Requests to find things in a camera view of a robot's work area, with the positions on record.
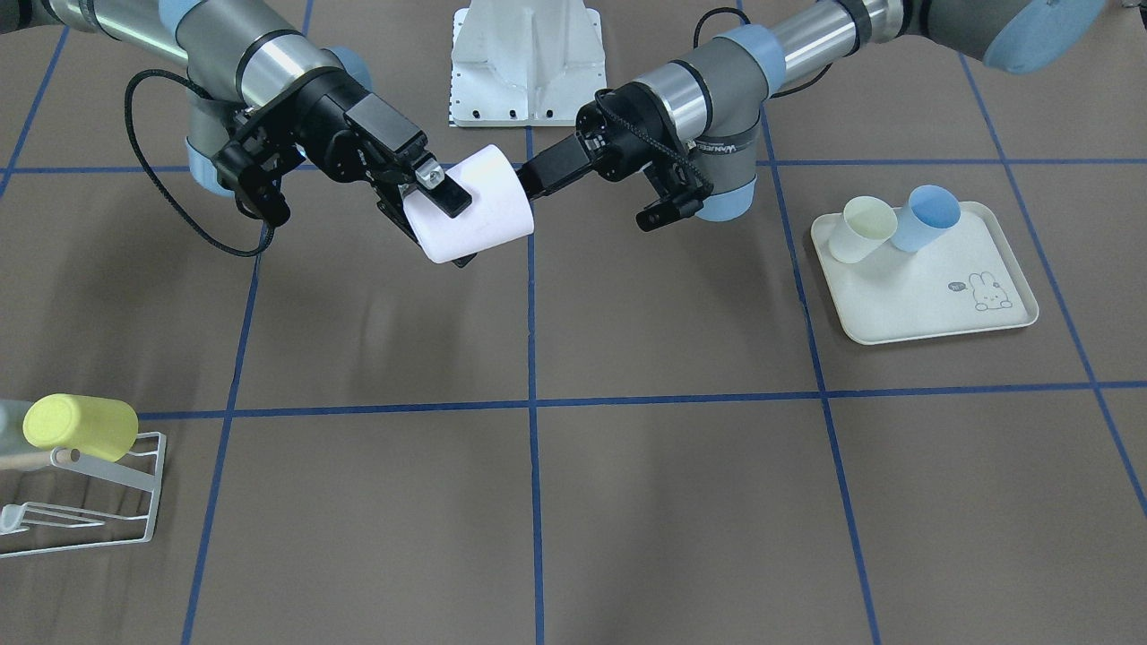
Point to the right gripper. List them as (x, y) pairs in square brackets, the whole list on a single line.
[(328, 116)]

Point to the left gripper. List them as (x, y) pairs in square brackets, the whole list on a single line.
[(627, 119)]

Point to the pink plastic cup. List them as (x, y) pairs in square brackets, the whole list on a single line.
[(499, 211)]

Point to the yellow plastic cup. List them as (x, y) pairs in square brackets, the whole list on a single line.
[(102, 428)]

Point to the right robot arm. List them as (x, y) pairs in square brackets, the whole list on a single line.
[(263, 100)]

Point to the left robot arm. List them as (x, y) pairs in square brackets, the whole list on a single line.
[(691, 126)]

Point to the pale green plastic cup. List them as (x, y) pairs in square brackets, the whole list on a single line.
[(866, 223)]

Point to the blue plastic cup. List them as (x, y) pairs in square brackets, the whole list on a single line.
[(929, 212)]

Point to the cream plastic tray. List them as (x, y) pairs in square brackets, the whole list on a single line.
[(967, 281)]

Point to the white wire cup rack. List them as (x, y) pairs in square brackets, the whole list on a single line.
[(66, 500)]

